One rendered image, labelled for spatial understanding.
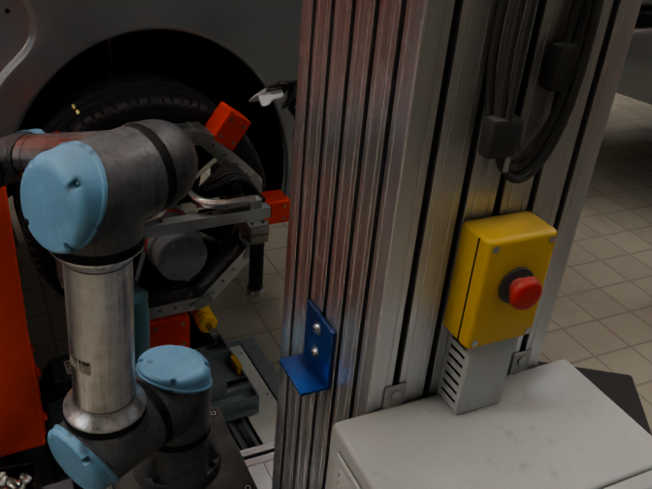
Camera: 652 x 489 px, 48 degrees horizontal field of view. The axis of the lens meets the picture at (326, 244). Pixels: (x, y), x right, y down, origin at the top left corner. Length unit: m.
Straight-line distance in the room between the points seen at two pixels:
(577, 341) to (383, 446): 2.51
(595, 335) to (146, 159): 2.69
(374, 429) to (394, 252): 0.21
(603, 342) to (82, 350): 2.61
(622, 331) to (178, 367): 2.53
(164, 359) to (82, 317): 0.26
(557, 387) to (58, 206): 0.62
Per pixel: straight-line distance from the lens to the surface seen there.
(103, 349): 0.99
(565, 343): 3.23
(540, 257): 0.77
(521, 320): 0.81
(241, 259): 2.07
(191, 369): 1.18
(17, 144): 1.24
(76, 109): 1.95
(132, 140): 0.90
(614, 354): 3.27
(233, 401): 2.45
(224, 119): 1.86
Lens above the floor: 1.80
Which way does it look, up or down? 30 degrees down
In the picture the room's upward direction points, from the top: 5 degrees clockwise
